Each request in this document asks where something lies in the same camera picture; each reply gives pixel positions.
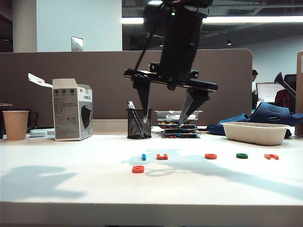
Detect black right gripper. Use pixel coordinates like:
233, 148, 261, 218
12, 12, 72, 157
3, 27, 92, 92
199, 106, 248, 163
124, 40, 218, 128

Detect black white pen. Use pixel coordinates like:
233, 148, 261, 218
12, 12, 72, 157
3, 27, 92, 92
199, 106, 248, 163
127, 100, 146, 137

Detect black mesh pen holder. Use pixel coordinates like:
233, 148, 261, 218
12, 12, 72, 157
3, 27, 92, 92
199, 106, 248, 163
125, 108, 152, 140

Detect person in white shirt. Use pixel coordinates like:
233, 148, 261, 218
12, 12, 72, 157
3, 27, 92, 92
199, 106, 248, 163
251, 70, 259, 109

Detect beige pulp tray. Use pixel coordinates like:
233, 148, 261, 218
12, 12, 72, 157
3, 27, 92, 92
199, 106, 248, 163
222, 122, 290, 146

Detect computer monitor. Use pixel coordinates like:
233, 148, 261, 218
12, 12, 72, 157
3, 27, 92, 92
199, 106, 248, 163
256, 82, 285, 103

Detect white grey face mask box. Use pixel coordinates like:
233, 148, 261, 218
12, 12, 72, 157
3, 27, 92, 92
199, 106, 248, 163
27, 73, 93, 142

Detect brown desk partition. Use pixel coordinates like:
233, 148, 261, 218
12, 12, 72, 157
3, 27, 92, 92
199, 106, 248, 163
0, 48, 253, 135

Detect blue cloth bundle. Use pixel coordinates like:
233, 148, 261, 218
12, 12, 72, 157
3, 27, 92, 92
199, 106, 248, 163
247, 101, 303, 139

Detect black funnel-shaped object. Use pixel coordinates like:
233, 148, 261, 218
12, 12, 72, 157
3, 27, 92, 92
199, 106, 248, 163
274, 71, 296, 98

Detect white ceiling light strip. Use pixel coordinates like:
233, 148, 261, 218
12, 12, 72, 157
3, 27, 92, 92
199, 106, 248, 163
121, 16, 303, 24

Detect red garment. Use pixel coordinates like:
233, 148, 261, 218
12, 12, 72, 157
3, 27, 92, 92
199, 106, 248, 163
274, 89, 296, 110

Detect black office chair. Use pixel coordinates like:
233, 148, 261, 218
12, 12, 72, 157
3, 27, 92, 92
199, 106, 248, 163
283, 74, 296, 91

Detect brown cardboard box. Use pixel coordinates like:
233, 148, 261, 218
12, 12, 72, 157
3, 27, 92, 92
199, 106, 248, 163
294, 50, 303, 137

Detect small white device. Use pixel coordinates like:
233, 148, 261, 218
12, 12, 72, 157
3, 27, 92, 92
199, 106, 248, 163
29, 130, 49, 138

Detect brown paper cup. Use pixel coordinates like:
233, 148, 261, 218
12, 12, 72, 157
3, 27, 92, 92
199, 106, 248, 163
2, 110, 29, 141

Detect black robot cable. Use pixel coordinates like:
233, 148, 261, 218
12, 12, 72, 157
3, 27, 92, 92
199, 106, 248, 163
134, 2, 166, 73

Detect metal wall switch plate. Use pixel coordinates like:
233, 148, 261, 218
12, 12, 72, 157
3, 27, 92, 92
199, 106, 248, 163
71, 36, 84, 52

